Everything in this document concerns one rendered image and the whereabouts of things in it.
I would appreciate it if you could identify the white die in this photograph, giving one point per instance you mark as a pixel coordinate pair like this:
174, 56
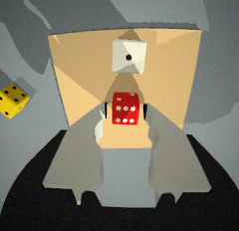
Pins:
128, 56

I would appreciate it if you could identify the red die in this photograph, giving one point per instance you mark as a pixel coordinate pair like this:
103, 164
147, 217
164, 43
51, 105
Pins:
125, 108

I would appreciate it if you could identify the tan flat mat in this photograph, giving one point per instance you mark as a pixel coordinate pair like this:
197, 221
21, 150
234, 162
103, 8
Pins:
83, 63

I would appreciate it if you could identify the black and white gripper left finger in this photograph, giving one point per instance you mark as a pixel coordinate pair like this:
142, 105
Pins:
69, 164

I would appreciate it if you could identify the yellow die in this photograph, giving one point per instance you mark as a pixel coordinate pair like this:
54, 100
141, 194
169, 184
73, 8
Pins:
12, 100

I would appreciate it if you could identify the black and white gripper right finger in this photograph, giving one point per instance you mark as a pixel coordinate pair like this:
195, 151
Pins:
179, 164

